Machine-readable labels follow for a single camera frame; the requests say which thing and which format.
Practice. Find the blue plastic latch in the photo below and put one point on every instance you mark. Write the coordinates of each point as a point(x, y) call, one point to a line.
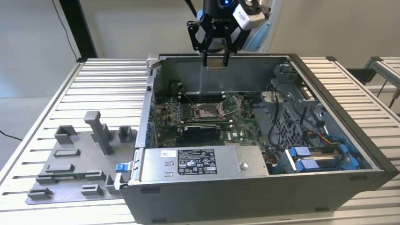
point(122, 167)

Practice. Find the green RAM stick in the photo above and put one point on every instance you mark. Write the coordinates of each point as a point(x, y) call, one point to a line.
point(86, 175)

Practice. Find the green motherboard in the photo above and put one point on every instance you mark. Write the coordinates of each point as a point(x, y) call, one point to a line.
point(240, 122)

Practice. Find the black frame post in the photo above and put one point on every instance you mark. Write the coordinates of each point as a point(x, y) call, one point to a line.
point(82, 23)

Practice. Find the grey metal drive cage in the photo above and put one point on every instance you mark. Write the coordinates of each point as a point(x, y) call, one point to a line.
point(291, 126)

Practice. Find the black RAM slot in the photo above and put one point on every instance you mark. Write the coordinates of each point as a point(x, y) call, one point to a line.
point(203, 95)
point(203, 121)

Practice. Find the aluminium table frame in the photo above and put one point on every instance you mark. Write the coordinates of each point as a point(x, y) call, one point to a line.
point(383, 68)

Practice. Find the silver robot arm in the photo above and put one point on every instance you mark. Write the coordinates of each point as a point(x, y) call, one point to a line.
point(256, 39)

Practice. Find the silver power supply unit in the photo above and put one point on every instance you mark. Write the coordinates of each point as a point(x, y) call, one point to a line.
point(247, 154)

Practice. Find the metal locking lever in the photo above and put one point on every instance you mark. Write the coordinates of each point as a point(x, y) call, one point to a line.
point(188, 98)

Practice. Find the black graphics card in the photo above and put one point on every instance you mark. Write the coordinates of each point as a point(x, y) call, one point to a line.
point(200, 134)

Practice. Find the blue disk carrier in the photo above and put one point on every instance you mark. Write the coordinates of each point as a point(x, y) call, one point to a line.
point(307, 164)
point(300, 151)

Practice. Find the grey plastic parts rack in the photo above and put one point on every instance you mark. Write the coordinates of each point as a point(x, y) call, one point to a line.
point(84, 150)

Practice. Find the black square bracket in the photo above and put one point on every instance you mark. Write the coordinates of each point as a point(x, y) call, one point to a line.
point(360, 75)

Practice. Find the CPU socket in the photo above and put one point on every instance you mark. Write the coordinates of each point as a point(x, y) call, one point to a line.
point(206, 114)

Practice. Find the dark grey PC case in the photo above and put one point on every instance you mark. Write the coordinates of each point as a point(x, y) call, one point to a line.
point(234, 201)

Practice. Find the silver CPU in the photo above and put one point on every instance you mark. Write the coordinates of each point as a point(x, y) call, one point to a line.
point(216, 63)

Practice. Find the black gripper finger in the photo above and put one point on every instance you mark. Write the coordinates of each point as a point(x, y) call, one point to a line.
point(204, 58)
point(226, 58)

